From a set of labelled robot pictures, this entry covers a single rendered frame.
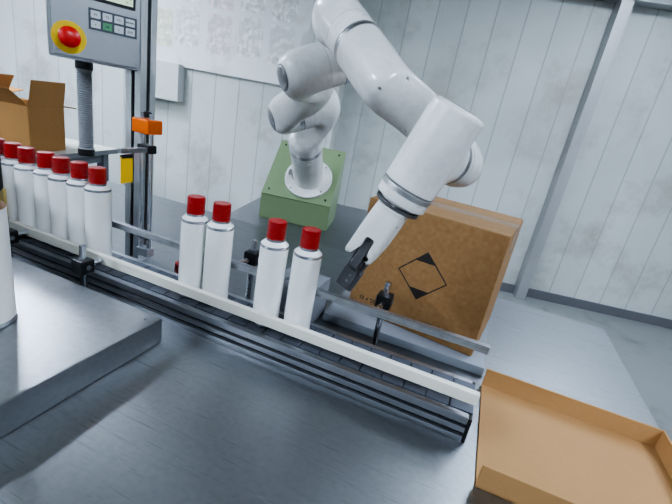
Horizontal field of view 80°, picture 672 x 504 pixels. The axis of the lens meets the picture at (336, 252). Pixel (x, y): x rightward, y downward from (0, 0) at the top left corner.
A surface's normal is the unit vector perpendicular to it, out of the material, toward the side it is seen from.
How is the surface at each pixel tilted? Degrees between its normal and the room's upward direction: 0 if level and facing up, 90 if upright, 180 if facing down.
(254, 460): 0
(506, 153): 90
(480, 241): 90
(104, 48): 90
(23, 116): 90
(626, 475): 0
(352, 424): 0
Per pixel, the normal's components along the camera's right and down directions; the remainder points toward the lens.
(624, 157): -0.16, 0.30
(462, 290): -0.49, 0.21
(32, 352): 0.18, -0.93
